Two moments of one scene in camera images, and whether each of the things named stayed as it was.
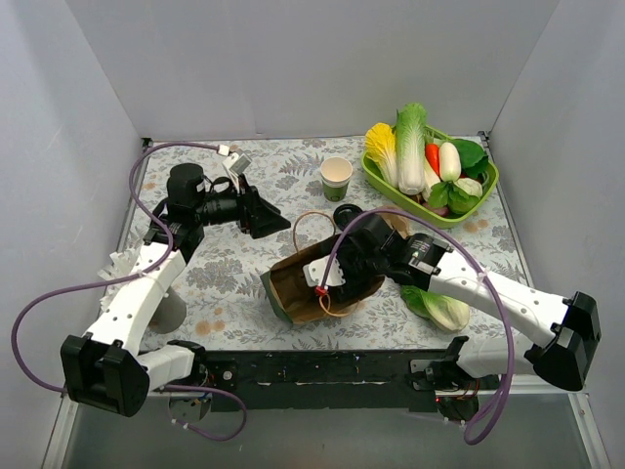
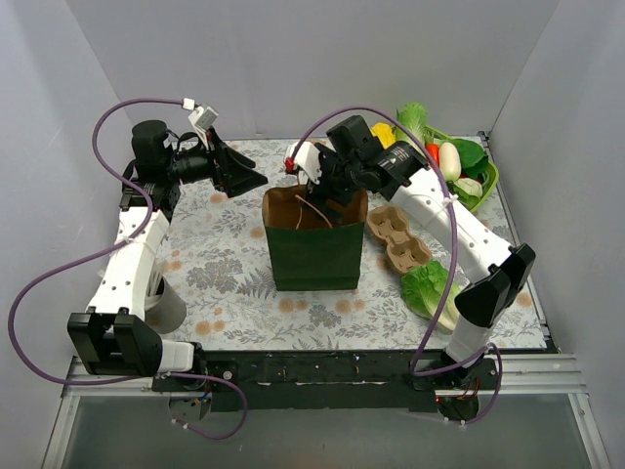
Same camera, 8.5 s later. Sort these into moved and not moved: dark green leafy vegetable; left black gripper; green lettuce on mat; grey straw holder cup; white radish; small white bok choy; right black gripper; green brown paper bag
Moved: left black gripper; right black gripper; green brown paper bag
Not moved: green lettuce on mat; small white bok choy; dark green leafy vegetable; white radish; grey straw holder cup
